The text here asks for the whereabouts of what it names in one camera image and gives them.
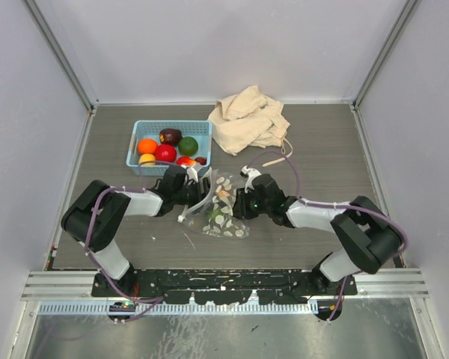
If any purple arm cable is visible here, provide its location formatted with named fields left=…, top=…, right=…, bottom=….
left=84, top=160, right=184, bottom=322
left=246, top=150, right=409, bottom=259

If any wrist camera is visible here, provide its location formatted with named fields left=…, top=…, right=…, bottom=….
left=240, top=166, right=262, bottom=193
left=186, top=164, right=203, bottom=183

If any fake dark purple plum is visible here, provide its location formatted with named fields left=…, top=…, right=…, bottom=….
left=195, top=157, right=207, bottom=166

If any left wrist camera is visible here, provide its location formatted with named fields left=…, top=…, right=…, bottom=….
left=186, top=164, right=203, bottom=183

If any light blue perforated basket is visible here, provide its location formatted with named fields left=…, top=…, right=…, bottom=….
left=126, top=120, right=213, bottom=177

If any fake dark purple eggplant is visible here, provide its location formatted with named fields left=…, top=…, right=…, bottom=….
left=159, top=128, right=183, bottom=147

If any fake red pear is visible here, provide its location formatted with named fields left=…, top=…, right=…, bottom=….
left=176, top=156, right=196, bottom=166

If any fake red pomegranate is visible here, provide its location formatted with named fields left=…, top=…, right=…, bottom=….
left=154, top=144, right=177, bottom=162

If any fake yellow lemon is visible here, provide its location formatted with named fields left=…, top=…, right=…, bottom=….
left=177, top=136, right=199, bottom=156

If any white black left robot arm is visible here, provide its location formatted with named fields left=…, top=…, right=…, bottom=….
left=61, top=165, right=211, bottom=296

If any fake yellow peach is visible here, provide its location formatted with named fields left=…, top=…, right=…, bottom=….
left=138, top=153, right=156, bottom=166

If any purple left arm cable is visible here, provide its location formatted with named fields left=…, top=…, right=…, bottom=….
left=84, top=160, right=184, bottom=322

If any fake green orange mango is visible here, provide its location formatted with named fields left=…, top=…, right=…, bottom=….
left=205, top=188, right=235, bottom=224

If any clear zip top bag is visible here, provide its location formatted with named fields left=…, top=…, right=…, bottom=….
left=177, top=169, right=249, bottom=239

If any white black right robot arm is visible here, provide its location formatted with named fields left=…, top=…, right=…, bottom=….
left=233, top=167, right=407, bottom=295

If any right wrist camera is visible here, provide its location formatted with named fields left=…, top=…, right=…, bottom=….
left=240, top=166, right=262, bottom=193

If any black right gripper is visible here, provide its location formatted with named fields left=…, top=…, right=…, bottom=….
left=230, top=185, right=272, bottom=220

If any beige drawstring cloth bag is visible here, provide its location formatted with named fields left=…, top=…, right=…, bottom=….
left=207, top=85, right=293, bottom=158

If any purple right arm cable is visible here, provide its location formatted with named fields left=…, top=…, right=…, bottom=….
left=246, top=150, right=409, bottom=259

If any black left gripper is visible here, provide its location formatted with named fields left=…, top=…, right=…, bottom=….
left=172, top=177, right=225, bottom=214

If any light blue cable duct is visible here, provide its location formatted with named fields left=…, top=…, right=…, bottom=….
left=37, top=300, right=318, bottom=316

